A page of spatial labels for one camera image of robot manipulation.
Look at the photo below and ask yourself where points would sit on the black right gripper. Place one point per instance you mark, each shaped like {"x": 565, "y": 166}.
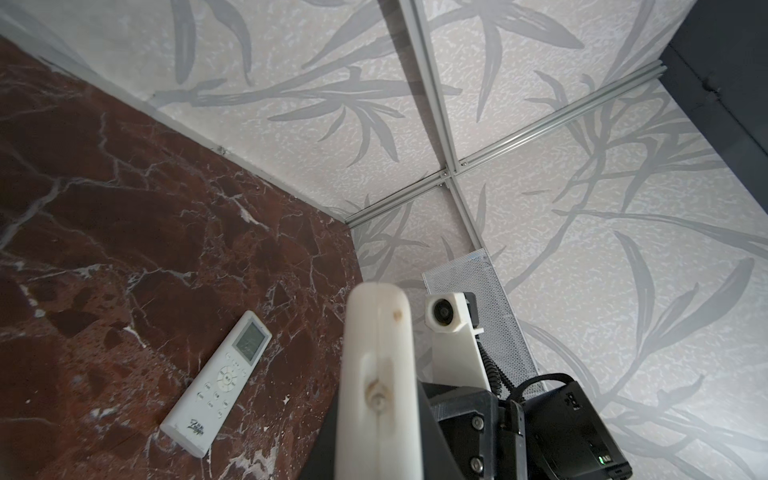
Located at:
{"x": 485, "y": 434}

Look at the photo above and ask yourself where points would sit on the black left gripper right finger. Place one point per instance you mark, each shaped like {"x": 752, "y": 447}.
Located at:
{"x": 437, "y": 458}

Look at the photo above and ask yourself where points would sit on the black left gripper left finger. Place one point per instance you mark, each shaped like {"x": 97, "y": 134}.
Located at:
{"x": 321, "y": 460}

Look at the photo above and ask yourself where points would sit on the white remote being unloaded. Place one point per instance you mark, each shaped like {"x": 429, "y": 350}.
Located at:
{"x": 378, "y": 426}

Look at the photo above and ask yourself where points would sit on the white remote with display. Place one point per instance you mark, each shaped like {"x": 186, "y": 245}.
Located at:
{"x": 196, "y": 419}

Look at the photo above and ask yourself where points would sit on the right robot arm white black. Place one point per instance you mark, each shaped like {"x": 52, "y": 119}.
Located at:
{"x": 567, "y": 439}

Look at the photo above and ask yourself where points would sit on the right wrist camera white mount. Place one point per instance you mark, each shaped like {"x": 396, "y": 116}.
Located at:
{"x": 456, "y": 359}

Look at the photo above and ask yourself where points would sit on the white wire mesh basket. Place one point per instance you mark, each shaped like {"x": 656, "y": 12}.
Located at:
{"x": 503, "y": 339}

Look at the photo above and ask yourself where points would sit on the aluminium horizontal frame bar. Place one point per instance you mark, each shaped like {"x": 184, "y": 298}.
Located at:
{"x": 561, "y": 117}

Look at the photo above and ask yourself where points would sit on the aluminium frame post right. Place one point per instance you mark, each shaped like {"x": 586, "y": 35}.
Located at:
{"x": 416, "y": 26}

